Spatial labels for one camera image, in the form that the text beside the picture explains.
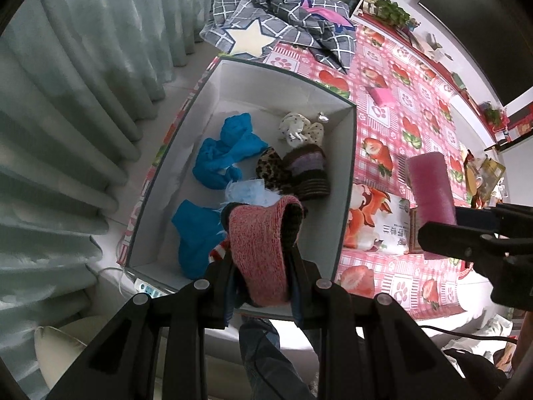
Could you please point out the pink knitted sock dark cuff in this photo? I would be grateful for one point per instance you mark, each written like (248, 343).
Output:
(258, 250)

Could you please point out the grey green curtain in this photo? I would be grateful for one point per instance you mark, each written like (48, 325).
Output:
(75, 112)

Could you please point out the leopard print scrunchie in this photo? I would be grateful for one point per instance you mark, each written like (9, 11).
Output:
(270, 168)

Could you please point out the black bag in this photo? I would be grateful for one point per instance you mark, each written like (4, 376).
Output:
(474, 373)

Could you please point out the person's right forearm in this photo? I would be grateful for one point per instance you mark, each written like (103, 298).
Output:
(525, 350)

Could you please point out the red white striped sock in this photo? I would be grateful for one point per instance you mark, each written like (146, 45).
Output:
(218, 252)

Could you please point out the grey plaid star print cloth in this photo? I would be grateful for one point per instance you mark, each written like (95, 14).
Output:
(291, 16)

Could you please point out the brown striped knitted hat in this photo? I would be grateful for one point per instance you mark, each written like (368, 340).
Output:
(308, 171)

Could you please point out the cream polka dot scrunchie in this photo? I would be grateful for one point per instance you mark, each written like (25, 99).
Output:
(300, 129)

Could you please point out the white cloth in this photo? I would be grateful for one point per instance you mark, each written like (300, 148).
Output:
(470, 325)

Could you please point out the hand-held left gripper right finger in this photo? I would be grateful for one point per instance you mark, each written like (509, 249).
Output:
(296, 308)

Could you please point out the small green potted plant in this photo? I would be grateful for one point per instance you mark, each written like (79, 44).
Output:
(494, 116)

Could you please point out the light blue fluffy scrunchie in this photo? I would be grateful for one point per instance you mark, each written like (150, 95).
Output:
(250, 193)

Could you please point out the red storage box white inside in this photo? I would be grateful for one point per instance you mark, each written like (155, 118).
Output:
(233, 91)

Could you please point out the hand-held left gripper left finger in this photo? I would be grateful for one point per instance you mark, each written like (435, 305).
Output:
(229, 304)

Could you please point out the white power strip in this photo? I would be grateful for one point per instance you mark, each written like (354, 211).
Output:
(148, 289)

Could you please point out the strawberry paw print tablecloth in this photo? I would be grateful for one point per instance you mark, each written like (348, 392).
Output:
(416, 104)

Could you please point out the jar with yellow lid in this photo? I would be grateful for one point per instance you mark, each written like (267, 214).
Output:
(472, 181)

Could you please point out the person's leg in jeans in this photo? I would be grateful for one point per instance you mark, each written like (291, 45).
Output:
(266, 362)

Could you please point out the dark screen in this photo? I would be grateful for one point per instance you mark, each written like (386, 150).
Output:
(479, 29)

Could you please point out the fox print tissue pack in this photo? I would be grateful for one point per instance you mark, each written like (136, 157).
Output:
(374, 221)

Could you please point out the pink fluffy cloth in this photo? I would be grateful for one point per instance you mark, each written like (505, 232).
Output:
(431, 187)

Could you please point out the blue cloth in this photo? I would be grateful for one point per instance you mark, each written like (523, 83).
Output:
(229, 150)
(195, 233)

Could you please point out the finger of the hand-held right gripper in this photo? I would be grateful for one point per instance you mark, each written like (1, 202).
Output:
(474, 218)
(449, 239)

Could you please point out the white seat cushion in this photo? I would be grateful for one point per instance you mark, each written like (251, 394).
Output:
(70, 346)

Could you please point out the pink folded cloth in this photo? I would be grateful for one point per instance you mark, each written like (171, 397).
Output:
(381, 96)

